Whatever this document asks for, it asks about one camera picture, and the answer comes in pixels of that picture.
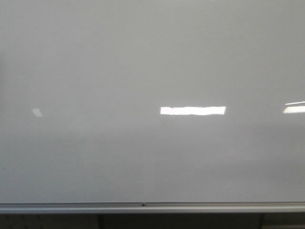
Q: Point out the white whiteboard with aluminium frame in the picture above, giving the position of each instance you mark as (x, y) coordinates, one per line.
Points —
(188, 106)

